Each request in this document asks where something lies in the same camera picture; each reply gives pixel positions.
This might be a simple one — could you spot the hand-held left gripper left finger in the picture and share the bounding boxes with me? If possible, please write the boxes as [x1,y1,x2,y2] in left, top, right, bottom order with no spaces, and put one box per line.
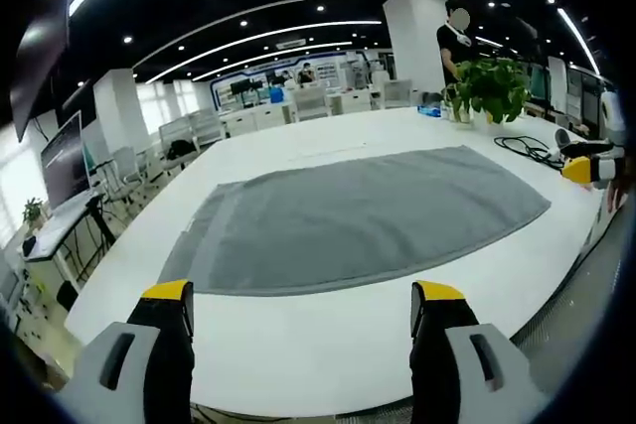
[59,280,196,424]

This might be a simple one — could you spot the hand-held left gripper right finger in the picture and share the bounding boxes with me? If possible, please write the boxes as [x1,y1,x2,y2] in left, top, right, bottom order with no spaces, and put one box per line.
[409,280,551,424]

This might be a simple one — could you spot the grey towel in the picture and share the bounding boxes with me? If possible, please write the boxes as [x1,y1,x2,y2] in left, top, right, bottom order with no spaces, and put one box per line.
[157,144,553,297]

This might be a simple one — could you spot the person's right hand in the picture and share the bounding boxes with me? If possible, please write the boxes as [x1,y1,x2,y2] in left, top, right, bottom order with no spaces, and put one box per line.
[605,170,629,212]

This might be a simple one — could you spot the green potted plant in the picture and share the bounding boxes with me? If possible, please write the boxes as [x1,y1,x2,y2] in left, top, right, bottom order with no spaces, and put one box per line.
[445,58,533,128]

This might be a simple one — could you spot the white side desk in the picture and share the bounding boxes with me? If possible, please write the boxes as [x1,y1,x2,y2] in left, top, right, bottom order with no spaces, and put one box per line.
[22,189,108,291]

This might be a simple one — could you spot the black tripod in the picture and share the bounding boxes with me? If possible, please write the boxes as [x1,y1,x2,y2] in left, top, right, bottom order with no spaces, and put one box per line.
[84,194,118,251]

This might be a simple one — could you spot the white table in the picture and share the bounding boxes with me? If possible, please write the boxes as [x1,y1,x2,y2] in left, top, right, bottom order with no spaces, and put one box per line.
[64,105,622,418]

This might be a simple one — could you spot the small green plant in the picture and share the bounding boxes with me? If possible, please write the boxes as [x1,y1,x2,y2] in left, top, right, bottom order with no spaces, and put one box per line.
[21,197,47,227]

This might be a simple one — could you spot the white office chair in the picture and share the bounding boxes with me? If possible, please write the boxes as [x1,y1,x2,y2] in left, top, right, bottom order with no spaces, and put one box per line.
[291,87,333,122]
[381,77,414,110]
[111,145,148,192]
[187,108,228,148]

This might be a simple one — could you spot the computer monitor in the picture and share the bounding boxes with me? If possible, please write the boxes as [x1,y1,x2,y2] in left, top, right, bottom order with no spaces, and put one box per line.
[39,109,93,212]

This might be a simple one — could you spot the black bag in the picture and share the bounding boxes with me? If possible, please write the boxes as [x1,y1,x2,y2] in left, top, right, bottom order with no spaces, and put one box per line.
[165,139,196,161]

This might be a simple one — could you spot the black cable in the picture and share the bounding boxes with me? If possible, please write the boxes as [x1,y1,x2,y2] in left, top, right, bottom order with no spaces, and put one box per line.
[493,134,565,165]

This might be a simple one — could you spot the large dark wall screen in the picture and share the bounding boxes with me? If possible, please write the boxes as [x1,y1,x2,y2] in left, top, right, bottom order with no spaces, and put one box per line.
[9,0,72,143]

